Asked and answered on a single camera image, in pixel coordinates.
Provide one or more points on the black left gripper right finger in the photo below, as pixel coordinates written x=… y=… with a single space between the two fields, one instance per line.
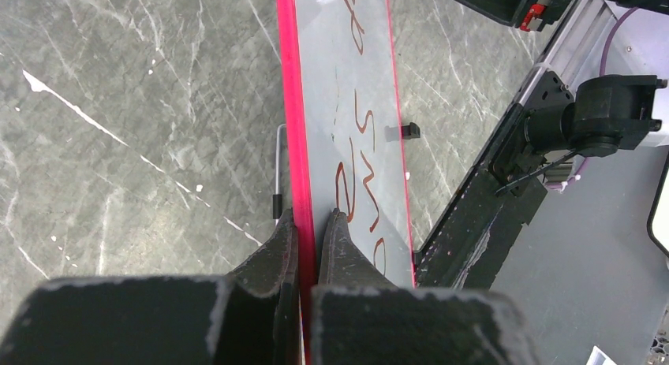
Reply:
x=360 y=317

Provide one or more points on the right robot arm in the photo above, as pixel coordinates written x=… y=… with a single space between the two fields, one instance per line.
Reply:
x=599 y=87

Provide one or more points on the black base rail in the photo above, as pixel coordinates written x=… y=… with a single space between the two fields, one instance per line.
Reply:
x=471 y=240

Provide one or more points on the pink framed whiteboard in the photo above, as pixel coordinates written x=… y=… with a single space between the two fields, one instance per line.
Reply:
x=344 y=133

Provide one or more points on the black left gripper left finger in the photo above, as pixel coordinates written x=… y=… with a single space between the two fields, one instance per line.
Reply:
x=247 y=316

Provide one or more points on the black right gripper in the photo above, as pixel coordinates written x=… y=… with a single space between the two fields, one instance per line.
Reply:
x=525 y=15

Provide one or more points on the black whiteboard clip right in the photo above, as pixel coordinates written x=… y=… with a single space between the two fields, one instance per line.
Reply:
x=410 y=131

